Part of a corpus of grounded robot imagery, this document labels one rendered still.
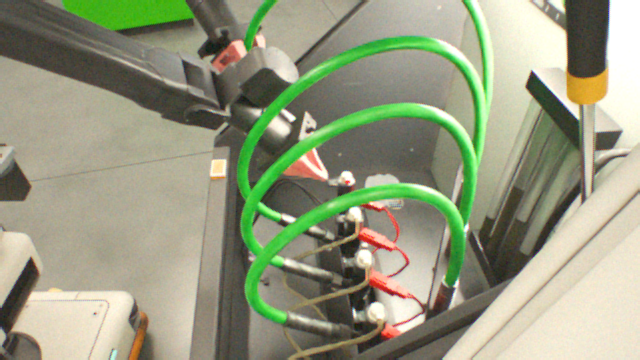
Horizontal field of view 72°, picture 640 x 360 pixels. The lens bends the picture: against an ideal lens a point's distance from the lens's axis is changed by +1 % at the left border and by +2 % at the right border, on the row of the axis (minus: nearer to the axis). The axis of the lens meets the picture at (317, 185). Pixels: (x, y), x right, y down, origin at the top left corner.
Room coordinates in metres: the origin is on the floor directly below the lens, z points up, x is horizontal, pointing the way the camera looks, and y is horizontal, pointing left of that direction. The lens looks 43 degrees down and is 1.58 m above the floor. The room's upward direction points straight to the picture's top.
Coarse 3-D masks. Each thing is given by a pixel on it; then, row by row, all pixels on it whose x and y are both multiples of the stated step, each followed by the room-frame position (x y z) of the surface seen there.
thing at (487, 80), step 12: (276, 0) 0.62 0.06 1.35; (468, 0) 0.55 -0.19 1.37; (264, 12) 0.63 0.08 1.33; (468, 12) 0.55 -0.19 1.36; (480, 12) 0.55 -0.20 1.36; (252, 24) 0.63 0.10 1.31; (480, 24) 0.54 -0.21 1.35; (252, 36) 0.64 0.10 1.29; (480, 36) 0.54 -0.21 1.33; (480, 48) 0.54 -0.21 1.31; (492, 60) 0.54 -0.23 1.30; (492, 72) 0.54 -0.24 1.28; (492, 84) 0.54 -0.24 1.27
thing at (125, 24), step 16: (64, 0) 3.27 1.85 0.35; (80, 0) 3.31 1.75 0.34; (96, 0) 3.35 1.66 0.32; (112, 0) 3.39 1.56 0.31; (128, 0) 3.44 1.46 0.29; (144, 0) 3.48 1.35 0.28; (160, 0) 3.53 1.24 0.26; (176, 0) 3.58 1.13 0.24; (96, 16) 3.33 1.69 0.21; (112, 16) 3.38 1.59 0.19; (128, 16) 3.42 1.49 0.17; (144, 16) 3.47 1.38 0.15; (160, 16) 3.52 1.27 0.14; (176, 16) 3.57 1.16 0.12; (192, 16) 3.62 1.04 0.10; (128, 32) 3.45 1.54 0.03; (144, 32) 3.49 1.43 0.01
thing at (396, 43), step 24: (360, 48) 0.43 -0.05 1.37; (384, 48) 0.43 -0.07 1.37; (408, 48) 0.44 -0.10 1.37; (432, 48) 0.44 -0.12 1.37; (312, 72) 0.43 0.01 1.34; (288, 96) 0.42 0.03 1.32; (480, 96) 0.45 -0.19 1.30; (264, 120) 0.42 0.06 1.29; (480, 120) 0.45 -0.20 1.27; (480, 144) 0.45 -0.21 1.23; (240, 168) 0.42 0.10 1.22; (264, 216) 0.42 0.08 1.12; (288, 216) 0.43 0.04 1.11
